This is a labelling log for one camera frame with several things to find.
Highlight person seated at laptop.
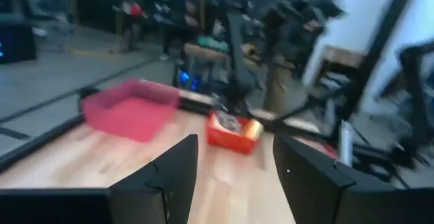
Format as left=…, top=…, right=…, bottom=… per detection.
left=159, top=0, right=203, bottom=61

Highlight wooden table by wall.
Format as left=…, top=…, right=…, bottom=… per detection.
left=320, top=45, right=369, bottom=69

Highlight wooden table black legs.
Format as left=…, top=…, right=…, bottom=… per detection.
left=182, top=41, right=231, bottom=92

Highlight black table corner handle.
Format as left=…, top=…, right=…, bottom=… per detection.
left=78, top=86, right=100, bottom=100

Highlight black computer blue lights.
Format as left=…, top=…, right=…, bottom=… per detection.
left=0, top=22, right=37, bottom=64

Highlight shiny grey crumpled item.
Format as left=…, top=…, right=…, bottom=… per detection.
left=215, top=109, right=243, bottom=134

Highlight black computer tower blue glow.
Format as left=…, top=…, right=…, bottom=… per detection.
left=173, top=64, right=205, bottom=93

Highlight plain white plastic bottle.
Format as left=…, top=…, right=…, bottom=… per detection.
left=338, top=119, right=354, bottom=168

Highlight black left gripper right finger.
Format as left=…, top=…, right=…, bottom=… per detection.
left=272, top=134, right=355, bottom=224

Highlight person standing in tan trousers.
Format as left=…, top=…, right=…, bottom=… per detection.
left=262, top=0, right=345, bottom=113

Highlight black vertical rig post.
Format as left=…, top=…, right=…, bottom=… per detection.
left=338, top=0, right=420, bottom=120

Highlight teal plastic tray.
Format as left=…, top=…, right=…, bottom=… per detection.
left=197, top=35, right=231, bottom=54

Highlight red box on desk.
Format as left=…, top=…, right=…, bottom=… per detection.
left=121, top=1, right=144, bottom=18

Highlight red plastic bin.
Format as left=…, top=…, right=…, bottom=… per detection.
left=205, top=109, right=264, bottom=155

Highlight pink plastic bin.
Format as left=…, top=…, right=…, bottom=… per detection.
left=80, top=77, right=181, bottom=143

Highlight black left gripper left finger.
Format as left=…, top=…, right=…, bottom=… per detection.
left=108, top=134, right=200, bottom=224

